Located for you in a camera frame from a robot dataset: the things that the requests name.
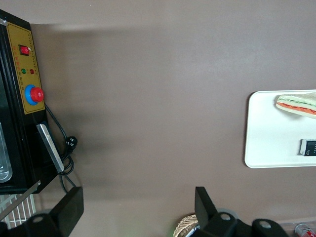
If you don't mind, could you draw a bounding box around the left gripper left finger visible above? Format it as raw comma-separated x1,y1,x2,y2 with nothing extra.
23,187,84,237

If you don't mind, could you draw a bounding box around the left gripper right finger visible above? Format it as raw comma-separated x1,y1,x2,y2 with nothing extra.
190,187,238,237

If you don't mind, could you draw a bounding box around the cream plastic tray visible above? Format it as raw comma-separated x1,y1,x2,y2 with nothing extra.
244,90,316,169

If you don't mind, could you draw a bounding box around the large wicker basket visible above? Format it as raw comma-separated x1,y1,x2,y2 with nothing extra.
174,214,201,237

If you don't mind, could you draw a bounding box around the red cola bottle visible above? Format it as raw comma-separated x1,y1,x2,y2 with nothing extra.
295,223,316,237

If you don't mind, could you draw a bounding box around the black snack packet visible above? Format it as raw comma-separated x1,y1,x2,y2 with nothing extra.
300,138,316,157

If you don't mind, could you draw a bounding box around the wrapped triangle sandwich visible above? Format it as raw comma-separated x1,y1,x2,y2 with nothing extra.
274,90,316,119

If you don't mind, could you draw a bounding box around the black sealing machine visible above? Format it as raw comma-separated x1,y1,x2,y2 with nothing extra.
0,8,65,220

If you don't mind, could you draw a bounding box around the white wire basket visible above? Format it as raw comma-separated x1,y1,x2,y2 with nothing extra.
0,194,38,230

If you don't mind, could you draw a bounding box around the black machine power cable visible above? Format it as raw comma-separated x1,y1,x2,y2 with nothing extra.
44,103,78,195

